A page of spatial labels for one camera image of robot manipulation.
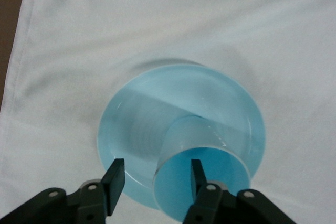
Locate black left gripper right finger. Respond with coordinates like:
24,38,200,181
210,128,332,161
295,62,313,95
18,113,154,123
182,158,296,224

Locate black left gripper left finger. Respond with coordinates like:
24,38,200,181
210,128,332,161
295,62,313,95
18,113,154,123
0,158,125,224

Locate blue cup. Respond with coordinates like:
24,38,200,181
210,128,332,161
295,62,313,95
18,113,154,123
153,115,253,222

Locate blue plate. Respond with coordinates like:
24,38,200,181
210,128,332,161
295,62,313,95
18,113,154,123
97,63,266,211

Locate white cloth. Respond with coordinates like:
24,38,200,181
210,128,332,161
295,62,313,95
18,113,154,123
0,0,336,224

